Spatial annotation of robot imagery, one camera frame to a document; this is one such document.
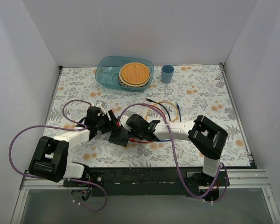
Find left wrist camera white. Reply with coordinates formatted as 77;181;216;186
96;102;106;114

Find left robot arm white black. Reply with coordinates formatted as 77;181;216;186
28;106;118;187

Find yellow ethernet cable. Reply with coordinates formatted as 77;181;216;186
145;100;180;122

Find black network switch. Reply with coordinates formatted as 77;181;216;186
108;128;129;147

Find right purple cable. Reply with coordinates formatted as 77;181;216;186
119;103;230;199

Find floral table mat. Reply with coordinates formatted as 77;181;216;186
44;65;250;167

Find woven wicker round plate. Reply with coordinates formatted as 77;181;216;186
118;63;152;88

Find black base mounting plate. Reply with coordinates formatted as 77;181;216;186
63;167;231;197

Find blue plastic cup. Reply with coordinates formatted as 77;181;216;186
161;65;174;84

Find teal plastic tub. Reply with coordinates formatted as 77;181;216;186
95;56;154;92

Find black ethernet cable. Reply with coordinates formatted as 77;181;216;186
146;98;171;122

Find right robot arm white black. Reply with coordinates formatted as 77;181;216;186
120;114;228;185

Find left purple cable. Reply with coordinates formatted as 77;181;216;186
8;99;107;212

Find red ethernet cable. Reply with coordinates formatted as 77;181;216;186
129;106;168;143

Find aluminium frame rail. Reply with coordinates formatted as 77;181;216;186
20;169;271;189

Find purple cable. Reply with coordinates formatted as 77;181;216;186
119;103;230;199
8;99;107;212

